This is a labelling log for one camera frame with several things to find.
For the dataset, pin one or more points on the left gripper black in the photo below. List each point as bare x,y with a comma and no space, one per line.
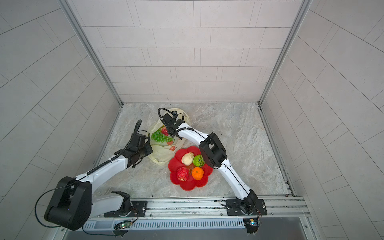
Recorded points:
149,148

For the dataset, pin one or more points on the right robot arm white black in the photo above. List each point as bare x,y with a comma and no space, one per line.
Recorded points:
214,154

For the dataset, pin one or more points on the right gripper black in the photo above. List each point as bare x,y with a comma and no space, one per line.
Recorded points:
169,131

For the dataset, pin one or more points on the fake green apple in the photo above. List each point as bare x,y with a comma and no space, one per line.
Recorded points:
198,161

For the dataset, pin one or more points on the fake green grapes bunch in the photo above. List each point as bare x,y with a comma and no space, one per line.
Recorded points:
160,138

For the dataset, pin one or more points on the fake red fruit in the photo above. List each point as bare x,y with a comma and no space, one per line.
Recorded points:
183,174

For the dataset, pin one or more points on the perforated metal vent strip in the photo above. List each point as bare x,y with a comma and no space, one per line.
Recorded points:
107,226

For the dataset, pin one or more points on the fake red strawberry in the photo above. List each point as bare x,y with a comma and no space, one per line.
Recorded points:
164,131

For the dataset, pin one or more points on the fake orange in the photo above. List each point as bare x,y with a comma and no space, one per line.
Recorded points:
197,173

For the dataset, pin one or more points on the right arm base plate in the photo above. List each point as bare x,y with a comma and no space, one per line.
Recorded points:
237,207

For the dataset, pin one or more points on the right green circuit board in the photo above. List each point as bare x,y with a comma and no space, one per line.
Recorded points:
251,223

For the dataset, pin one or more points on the cream plastic shopping bag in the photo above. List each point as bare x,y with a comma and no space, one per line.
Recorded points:
163,152

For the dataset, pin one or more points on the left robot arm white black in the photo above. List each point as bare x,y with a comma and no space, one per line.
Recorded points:
72,203

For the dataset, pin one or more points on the green circuit board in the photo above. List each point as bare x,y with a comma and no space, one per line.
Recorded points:
125,225
251,223

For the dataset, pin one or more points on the aluminium mounting rail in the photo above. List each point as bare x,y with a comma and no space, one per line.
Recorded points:
205,208

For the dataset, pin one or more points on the fake beige fruit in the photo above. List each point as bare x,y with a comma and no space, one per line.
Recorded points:
187,159

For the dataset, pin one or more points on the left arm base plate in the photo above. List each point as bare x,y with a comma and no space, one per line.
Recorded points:
135,209

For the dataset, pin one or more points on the left green circuit board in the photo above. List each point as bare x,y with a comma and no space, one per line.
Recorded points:
125,225

